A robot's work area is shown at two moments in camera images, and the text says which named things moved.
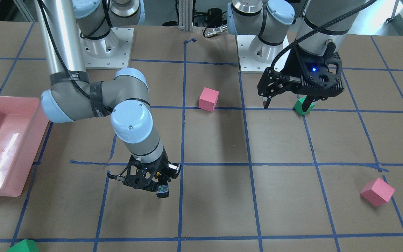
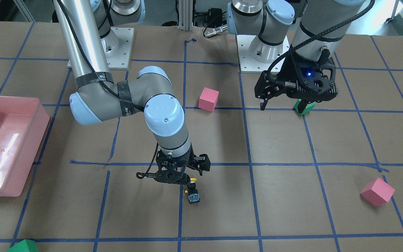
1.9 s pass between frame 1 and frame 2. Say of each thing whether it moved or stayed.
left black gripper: stayed
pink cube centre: stayed
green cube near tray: stayed
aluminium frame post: stayed
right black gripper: moved
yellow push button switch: moved
